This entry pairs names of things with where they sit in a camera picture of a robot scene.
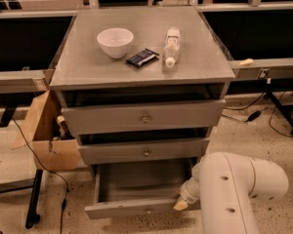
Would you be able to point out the grey top drawer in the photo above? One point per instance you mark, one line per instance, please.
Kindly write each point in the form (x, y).
(106, 119)

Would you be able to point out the dark blue snack packet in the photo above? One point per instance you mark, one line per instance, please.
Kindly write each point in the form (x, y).
(141, 58)

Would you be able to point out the grey drawer cabinet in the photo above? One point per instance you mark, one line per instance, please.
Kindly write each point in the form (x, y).
(86, 76)

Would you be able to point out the black stand leg right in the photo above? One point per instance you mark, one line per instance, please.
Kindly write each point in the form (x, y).
(281, 108)

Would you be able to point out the grey middle drawer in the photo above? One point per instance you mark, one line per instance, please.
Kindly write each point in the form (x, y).
(143, 150)

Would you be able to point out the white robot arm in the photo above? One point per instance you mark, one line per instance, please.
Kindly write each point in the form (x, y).
(224, 183)

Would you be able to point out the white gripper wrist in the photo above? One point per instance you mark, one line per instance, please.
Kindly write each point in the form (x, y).
(188, 194)

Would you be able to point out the white ceramic bowl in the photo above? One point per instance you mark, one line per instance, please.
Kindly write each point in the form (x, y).
(115, 42)

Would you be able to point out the brown cardboard box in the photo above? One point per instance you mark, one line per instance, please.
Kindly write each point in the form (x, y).
(39, 129)

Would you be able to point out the grey drawer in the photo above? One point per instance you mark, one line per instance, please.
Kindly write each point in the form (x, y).
(106, 119)
(138, 188)
(143, 150)

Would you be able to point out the grey bottom drawer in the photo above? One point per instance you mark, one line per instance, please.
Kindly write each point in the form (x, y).
(138, 188)

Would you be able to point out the black table leg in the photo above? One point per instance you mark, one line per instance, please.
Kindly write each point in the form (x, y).
(32, 216)

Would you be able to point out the clear plastic bottle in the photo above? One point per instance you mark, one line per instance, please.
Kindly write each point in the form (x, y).
(172, 46)

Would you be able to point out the wall power outlet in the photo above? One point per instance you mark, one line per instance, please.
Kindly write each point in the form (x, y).
(263, 73)

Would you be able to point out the small yellow foam piece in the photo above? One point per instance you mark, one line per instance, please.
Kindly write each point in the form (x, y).
(246, 62)

